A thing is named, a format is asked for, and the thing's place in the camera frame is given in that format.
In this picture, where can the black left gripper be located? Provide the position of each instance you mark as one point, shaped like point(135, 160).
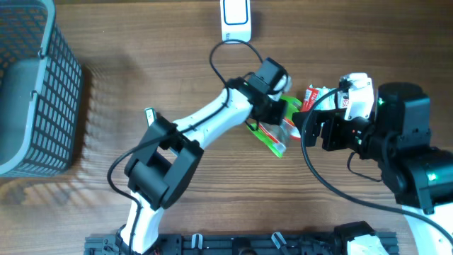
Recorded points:
point(279, 118)

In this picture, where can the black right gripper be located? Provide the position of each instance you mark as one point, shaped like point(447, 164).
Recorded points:
point(332, 120)

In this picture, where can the bright green snack bag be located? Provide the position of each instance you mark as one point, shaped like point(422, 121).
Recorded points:
point(277, 137)

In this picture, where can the light green snack packet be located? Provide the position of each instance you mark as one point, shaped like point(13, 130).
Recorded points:
point(329, 102)

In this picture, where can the red and white sachet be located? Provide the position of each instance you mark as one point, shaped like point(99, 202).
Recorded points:
point(310, 98)

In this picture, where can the green carton with barcode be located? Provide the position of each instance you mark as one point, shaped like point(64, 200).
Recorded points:
point(150, 115)

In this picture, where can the cup noodles cup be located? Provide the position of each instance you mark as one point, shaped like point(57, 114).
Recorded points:
point(342, 99)

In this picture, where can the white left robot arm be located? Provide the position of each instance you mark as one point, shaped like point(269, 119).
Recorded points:
point(162, 165)

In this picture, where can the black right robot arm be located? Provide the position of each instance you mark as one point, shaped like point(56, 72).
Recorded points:
point(397, 137)

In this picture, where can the white barcode scanner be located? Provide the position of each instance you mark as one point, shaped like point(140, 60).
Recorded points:
point(235, 20)

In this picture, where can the grey plastic lattice basket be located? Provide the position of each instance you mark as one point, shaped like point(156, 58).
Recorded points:
point(41, 89)

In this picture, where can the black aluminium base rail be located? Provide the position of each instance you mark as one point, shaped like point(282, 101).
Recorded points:
point(306, 243)

